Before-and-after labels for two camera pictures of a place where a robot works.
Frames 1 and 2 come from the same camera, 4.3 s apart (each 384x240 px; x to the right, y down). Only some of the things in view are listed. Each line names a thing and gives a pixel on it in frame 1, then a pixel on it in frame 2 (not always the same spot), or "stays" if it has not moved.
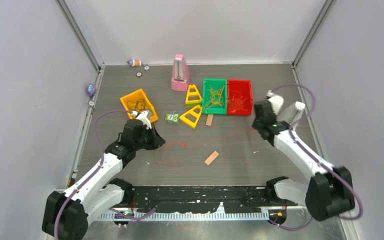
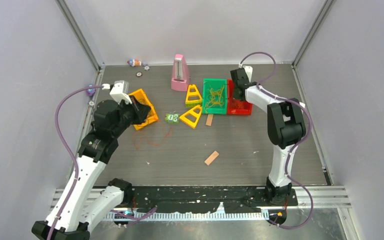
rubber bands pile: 180,164 -> 157,139
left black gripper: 156,139 -> 136,107
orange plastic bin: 136,101 stays
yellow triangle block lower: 191,116 stays
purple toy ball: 91,89 stays
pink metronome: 180,80 stays
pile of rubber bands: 214,97 stays
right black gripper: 254,124 -> 234,95
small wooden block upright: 209,120 stays
